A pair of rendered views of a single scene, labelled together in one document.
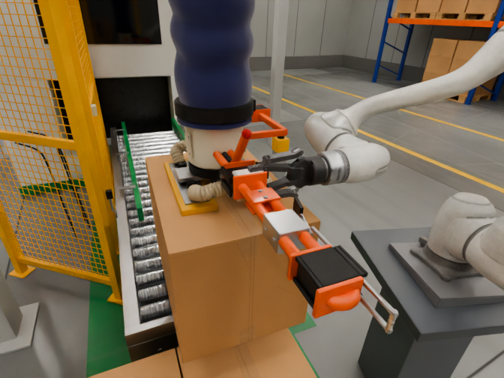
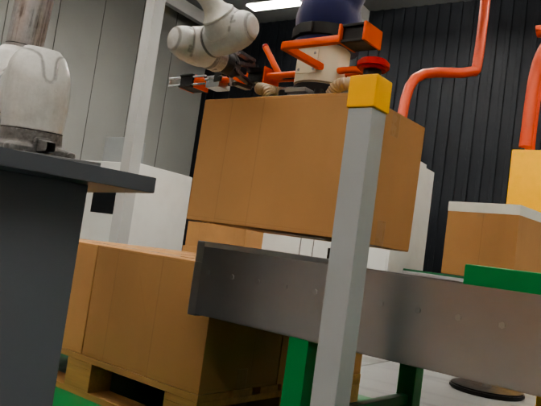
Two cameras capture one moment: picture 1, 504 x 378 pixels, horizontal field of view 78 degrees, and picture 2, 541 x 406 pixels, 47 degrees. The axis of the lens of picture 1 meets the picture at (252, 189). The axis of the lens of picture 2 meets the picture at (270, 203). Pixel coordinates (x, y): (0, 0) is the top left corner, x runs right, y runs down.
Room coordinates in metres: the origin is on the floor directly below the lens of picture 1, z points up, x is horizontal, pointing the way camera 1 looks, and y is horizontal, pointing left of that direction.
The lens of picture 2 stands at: (2.62, -0.91, 0.61)
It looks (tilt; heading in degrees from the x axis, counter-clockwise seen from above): 4 degrees up; 152
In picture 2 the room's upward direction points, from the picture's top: 8 degrees clockwise
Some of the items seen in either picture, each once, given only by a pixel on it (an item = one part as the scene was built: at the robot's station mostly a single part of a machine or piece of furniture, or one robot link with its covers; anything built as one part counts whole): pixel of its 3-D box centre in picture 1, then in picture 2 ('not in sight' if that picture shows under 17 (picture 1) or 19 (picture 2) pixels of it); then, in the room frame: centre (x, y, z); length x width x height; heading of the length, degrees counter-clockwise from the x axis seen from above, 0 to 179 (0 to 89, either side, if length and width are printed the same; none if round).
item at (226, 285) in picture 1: (219, 233); (304, 173); (0.89, 0.11, 0.87); 0.60 x 0.40 x 0.40; 23
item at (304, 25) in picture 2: (215, 106); (325, 39); (0.90, 0.11, 1.31); 0.23 x 0.23 x 0.04
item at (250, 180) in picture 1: (244, 178); (262, 78); (0.67, 0.02, 1.20); 0.10 x 0.08 x 0.06; 113
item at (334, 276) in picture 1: (322, 278); (194, 84); (0.34, -0.11, 1.20); 0.08 x 0.07 x 0.05; 23
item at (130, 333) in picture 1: (224, 307); (274, 260); (0.81, 0.09, 0.58); 0.70 x 0.03 x 0.06; 114
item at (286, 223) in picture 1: (284, 230); (218, 83); (0.47, -0.06, 1.20); 0.07 x 0.07 x 0.04; 23
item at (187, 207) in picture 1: (187, 179); not in sight; (0.86, 0.20, 1.09); 0.34 x 0.10 x 0.05; 23
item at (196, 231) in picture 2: not in sight; (232, 256); (-6.30, 3.25, 0.45); 1.21 x 1.02 x 0.90; 28
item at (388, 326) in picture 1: (331, 248); (194, 79); (0.42, -0.14, 1.20); 0.31 x 0.03 x 0.05; 23
